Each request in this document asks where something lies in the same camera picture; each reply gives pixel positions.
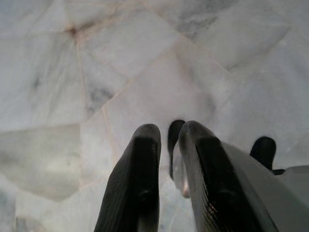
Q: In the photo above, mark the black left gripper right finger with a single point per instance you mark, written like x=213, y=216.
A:
x=212, y=183

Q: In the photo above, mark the grey robot leg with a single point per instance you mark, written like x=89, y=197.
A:
x=290, y=205

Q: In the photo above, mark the black robot foot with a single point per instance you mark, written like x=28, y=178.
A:
x=263, y=150

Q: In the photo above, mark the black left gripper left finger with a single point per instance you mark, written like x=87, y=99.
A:
x=135, y=183

